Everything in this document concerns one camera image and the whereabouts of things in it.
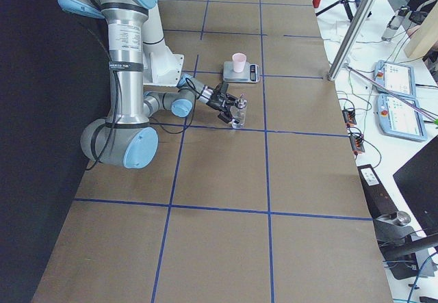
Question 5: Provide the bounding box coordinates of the aluminium frame post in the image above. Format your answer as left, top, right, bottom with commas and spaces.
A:
327, 0, 375, 81

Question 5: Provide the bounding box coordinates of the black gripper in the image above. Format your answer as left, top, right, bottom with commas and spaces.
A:
206, 81, 242, 123

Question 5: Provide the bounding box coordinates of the blue teach pendant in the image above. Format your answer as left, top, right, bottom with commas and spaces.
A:
374, 60, 416, 97
377, 94, 428, 142

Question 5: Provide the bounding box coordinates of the clear glass sauce bottle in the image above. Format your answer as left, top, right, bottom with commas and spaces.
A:
231, 94, 248, 129

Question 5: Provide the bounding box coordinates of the far blue teach pendant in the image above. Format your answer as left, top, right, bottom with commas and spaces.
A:
374, 60, 416, 97

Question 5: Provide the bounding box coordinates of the near blue teach pendant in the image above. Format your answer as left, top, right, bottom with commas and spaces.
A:
377, 94, 428, 142

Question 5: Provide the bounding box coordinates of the black computer monitor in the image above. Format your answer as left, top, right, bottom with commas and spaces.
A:
394, 137, 437, 235

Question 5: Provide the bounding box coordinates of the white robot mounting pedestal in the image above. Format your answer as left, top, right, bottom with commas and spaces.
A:
142, 5, 184, 87

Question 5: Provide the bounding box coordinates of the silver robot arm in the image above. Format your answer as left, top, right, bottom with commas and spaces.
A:
57, 0, 237, 169

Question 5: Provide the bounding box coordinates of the metal reacher grabber stick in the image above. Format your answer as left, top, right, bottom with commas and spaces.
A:
343, 64, 437, 125

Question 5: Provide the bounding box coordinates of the pink plastic cup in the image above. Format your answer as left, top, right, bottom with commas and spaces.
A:
232, 53, 246, 73

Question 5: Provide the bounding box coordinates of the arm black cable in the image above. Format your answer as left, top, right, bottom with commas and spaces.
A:
85, 70, 203, 171

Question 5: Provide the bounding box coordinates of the digital kitchen scale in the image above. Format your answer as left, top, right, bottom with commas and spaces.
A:
222, 61, 259, 83

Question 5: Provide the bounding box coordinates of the black desk clamp device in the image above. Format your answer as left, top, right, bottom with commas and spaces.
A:
358, 164, 437, 280

